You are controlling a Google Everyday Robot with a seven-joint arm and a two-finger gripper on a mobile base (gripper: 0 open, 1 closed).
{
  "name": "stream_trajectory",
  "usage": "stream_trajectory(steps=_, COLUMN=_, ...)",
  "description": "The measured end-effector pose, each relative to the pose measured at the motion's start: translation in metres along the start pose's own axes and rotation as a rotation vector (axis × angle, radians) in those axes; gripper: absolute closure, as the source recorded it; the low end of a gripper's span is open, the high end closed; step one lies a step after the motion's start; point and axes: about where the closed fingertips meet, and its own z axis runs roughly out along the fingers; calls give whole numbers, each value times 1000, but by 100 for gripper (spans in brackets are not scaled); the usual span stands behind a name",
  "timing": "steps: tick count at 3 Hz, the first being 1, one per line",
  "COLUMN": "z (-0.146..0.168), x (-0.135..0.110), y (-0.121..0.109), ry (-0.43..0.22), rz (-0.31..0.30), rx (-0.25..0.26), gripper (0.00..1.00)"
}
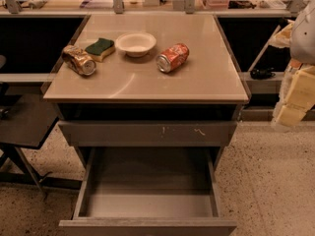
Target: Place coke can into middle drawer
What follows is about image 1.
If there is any grey drawer cabinet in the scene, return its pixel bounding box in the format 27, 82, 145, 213
42, 13, 252, 236

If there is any white paper bowl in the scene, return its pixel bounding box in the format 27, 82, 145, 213
115, 32, 157, 58

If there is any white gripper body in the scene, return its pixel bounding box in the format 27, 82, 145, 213
290, 0, 315, 65

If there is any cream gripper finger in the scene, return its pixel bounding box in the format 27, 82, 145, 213
272, 66, 315, 131

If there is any open middle drawer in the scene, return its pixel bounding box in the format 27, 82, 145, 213
59, 147, 236, 236

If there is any crushed brown soda can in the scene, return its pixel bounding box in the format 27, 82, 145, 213
61, 45, 96, 76

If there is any green yellow sponge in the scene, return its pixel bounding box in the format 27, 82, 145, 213
85, 38, 115, 62

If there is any closed top drawer front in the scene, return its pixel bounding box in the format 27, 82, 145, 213
58, 121, 237, 147

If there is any orange coke can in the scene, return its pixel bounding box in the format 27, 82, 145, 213
156, 43, 190, 73

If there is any black object on shelf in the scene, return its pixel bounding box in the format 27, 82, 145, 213
250, 68, 276, 80

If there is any dark side table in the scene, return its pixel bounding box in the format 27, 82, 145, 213
0, 82, 81, 194

